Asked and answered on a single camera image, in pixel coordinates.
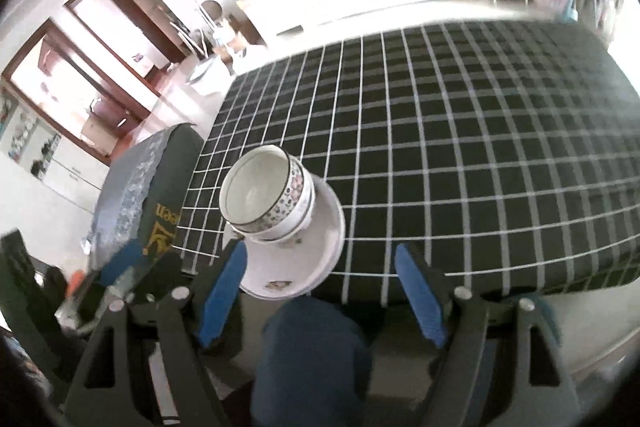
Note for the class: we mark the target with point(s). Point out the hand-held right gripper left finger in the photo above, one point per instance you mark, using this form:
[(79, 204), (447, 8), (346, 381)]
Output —
[(222, 297)]

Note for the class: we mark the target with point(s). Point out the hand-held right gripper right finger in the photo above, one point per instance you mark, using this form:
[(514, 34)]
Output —
[(420, 302)]

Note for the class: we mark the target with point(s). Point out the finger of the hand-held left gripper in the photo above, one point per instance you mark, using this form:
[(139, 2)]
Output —
[(122, 264)]

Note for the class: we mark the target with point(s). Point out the white cartoon print deep plate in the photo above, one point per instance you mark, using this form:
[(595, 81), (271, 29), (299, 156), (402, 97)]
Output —
[(300, 279)]

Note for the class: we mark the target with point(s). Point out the small white floral bowl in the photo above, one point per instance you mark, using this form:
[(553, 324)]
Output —
[(300, 219), (250, 192)]

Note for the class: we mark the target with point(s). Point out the large white bowl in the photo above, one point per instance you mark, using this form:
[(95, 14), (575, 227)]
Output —
[(322, 214)]

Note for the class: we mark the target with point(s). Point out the dark green printed stool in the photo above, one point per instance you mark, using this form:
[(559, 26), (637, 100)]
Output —
[(165, 177)]

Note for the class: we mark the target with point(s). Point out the person's left leg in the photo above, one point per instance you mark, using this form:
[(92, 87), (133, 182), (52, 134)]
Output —
[(310, 357)]

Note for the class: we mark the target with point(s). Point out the black white checkered tablecloth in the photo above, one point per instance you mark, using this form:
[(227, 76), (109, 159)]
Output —
[(450, 132)]

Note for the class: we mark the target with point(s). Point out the white plastic bin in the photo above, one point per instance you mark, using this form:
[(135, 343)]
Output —
[(210, 74)]

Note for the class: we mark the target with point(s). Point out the brown wooden doorway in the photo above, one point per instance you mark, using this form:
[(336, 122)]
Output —
[(30, 49), (145, 24)]

